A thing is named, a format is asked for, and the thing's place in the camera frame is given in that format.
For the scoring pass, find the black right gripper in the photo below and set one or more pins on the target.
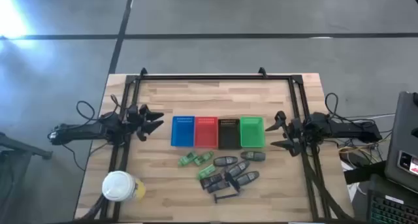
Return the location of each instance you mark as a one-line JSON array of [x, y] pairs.
[[295, 134]]

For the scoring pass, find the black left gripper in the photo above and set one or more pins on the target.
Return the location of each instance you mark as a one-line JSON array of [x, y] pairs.
[[137, 119]]

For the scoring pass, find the grey travel bottle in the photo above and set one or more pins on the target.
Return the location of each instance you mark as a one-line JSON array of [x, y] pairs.
[[253, 156], [237, 168], [225, 161], [247, 178]]

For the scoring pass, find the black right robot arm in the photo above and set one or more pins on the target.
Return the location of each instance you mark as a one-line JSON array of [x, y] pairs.
[[343, 129]]

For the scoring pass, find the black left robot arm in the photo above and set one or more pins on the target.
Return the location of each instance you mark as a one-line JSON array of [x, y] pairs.
[[81, 130]]

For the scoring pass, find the green travel toothpaste tube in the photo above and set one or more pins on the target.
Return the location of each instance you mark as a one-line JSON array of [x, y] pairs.
[[206, 171], [204, 158], [187, 159]]

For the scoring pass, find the green plastic basket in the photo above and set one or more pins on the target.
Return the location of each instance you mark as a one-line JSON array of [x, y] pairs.
[[252, 132]]

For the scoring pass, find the blue plastic basket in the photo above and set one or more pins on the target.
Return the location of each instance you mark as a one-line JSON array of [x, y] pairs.
[[183, 132]]

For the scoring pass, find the black plastic basket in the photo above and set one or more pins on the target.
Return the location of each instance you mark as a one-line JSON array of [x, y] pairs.
[[229, 134]]

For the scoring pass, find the red plastic basket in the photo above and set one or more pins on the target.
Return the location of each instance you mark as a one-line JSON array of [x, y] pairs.
[[206, 133]]

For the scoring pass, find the paper cup with white lid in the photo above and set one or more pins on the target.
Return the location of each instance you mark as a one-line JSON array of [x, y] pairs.
[[118, 185]]

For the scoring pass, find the dark toiletry sachet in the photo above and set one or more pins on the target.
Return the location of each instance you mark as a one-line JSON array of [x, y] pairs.
[[218, 186], [211, 181]]

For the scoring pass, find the black stand leg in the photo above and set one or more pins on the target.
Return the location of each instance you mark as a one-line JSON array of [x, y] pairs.
[[23, 147]]

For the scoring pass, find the backlit keyboard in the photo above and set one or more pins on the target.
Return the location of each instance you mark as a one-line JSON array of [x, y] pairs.
[[392, 211]]

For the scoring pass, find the black aluminium table frame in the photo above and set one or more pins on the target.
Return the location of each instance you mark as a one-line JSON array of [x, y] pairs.
[[212, 77]]

